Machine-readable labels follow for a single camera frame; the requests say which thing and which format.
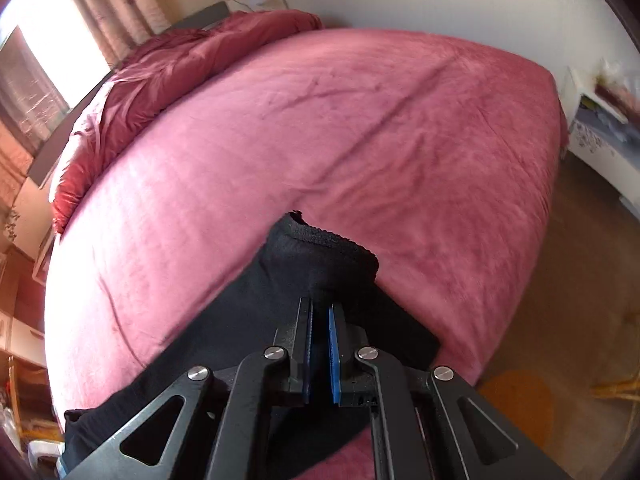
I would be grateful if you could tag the pink bed sheet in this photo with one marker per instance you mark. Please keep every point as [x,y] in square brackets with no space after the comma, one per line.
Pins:
[350,135]

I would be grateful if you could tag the black pants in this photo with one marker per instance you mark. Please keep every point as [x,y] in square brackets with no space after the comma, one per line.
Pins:
[280,285]

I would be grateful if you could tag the yellow round rug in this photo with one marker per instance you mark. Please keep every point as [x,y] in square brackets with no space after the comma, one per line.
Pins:
[520,405]

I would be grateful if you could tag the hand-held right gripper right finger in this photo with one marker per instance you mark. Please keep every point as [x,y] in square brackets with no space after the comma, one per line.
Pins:
[334,360]

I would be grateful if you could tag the white floral cabinet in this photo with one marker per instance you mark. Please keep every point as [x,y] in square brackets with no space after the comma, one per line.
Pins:
[600,155]

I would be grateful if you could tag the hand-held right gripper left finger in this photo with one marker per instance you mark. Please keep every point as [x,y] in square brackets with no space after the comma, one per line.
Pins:
[307,355]

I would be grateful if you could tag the window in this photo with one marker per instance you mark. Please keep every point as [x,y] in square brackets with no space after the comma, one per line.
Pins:
[30,95]

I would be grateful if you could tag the wooden cabinet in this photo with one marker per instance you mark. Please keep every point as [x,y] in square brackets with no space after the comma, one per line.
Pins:
[25,340]

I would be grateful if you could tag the beige curtain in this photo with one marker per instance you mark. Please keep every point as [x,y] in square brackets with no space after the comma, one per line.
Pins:
[115,5]

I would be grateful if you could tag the light wooden frame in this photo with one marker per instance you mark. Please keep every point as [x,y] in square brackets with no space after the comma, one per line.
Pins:
[617,387]

